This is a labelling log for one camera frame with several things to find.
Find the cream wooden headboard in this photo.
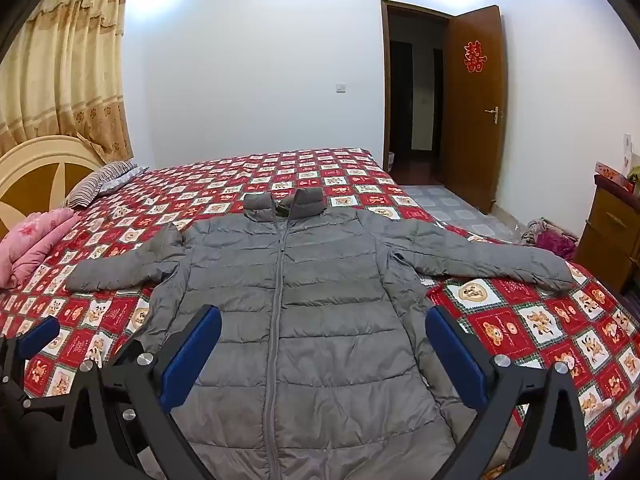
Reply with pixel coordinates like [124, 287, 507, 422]
[0, 134, 107, 239]

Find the pink floral quilt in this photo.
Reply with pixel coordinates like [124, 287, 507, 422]
[0, 208, 80, 291]

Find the red paper door decoration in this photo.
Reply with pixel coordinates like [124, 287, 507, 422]
[462, 40, 485, 74]

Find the brown wooden door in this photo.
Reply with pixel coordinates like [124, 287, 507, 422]
[444, 5, 510, 215]

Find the brown door frame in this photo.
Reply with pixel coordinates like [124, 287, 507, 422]
[380, 0, 501, 186]

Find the striped pillow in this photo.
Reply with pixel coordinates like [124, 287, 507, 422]
[65, 160, 150, 209]

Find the grey puffer jacket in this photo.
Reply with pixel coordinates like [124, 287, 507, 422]
[65, 187, 575, 480]

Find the wooden bedside cabinet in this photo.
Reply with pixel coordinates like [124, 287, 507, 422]
[575, 172, 640, 295]

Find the red patterned box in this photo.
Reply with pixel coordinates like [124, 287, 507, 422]
[594, 161, 632, 191]

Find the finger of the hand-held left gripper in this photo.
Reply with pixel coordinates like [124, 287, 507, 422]
[0, 316, 62, 376]

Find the pile of clothes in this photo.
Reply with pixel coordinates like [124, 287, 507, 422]
[520, 217, 581, 261]

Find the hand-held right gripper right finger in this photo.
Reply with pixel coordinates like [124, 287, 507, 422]
[424, 304, 592, 480]

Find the beige patterned curtain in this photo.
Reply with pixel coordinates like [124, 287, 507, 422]
[0, 0, 135, 163]

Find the red checkered bed sheet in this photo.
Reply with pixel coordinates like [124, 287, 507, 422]
[0, 147, 640, 480]

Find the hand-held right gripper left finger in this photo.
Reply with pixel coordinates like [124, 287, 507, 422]
[56, 304, 223, 480]

